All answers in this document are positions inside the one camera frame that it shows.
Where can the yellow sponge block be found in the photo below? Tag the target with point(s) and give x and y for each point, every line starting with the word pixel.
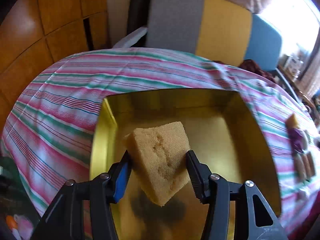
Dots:
pixel 158 155

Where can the grey yellow blue headboard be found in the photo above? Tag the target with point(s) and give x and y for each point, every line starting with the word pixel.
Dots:
pixel 217 30

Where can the wooden wardrobe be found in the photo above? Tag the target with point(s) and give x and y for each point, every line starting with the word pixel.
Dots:
pixel 37 33

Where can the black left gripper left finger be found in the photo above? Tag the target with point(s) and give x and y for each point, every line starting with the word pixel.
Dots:
pixel 64 218

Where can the striped bed sheet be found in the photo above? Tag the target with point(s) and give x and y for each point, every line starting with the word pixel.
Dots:
pixel 49 130

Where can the dark red cloth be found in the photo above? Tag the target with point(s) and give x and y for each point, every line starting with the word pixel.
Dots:
pixel 251 66

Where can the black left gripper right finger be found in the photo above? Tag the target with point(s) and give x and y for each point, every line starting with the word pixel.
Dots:
pixel 254 217

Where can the purple candy wrapper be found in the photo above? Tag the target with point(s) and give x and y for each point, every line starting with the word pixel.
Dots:
pixel 298 139

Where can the yellow sponge cube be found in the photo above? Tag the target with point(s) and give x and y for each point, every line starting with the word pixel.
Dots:
pixel 292 122

